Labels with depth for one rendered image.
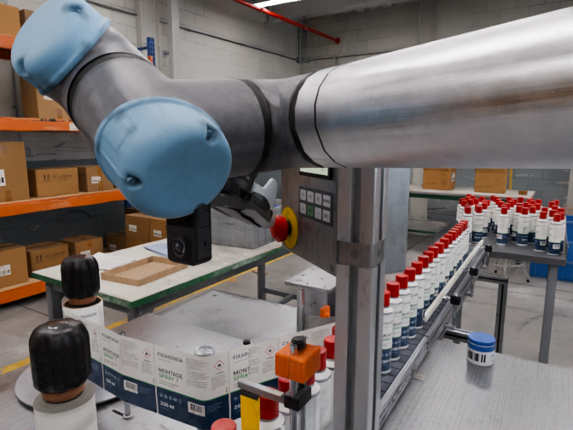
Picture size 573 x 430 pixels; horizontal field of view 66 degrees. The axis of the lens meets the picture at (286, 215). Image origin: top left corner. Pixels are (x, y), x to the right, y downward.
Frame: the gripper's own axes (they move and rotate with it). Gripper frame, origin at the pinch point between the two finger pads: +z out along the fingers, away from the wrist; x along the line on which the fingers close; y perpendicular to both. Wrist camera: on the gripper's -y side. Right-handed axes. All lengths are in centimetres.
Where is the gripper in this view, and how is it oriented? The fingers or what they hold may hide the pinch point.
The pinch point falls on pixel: (264, 225)
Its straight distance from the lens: 60.5
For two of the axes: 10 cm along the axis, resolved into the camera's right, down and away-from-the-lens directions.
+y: 2.6, -9.2, 2.8
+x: -8.6, -1.0, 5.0
